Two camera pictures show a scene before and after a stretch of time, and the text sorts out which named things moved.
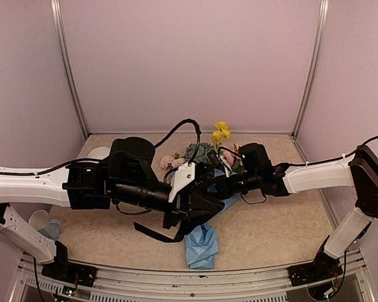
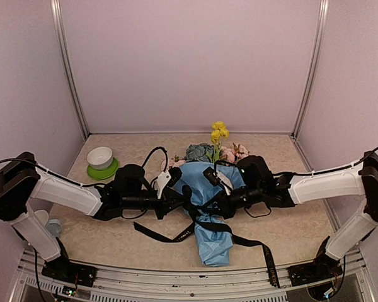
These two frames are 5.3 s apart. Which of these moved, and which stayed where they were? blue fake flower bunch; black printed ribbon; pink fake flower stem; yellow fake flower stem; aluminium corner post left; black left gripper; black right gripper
Moved: black right gripper; black printed ribbon; black left gripper; pink fake flower stem
Stayed: blue fake flower bunch; yellow fake flower stem; aluminium corner post left
